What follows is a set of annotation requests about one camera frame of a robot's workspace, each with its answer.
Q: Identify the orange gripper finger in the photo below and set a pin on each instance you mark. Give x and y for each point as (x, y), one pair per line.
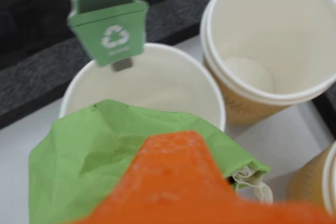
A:
(173, 182)

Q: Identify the green paper ball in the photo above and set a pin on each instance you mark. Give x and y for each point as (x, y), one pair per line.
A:
(78, 150)

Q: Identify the paper cup with green tag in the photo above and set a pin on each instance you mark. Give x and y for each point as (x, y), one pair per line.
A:
(157, 82)

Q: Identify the paper cup with orange tag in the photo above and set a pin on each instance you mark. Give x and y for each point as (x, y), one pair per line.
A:
(309, 182)

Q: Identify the green recycling bin tag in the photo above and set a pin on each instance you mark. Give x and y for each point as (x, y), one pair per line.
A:
(113, 35)

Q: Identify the short black foam strip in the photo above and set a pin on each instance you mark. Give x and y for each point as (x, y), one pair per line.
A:
(39, 77)

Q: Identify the paper cup with blue tag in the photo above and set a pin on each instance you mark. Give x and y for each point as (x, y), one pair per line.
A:
(262, 24)

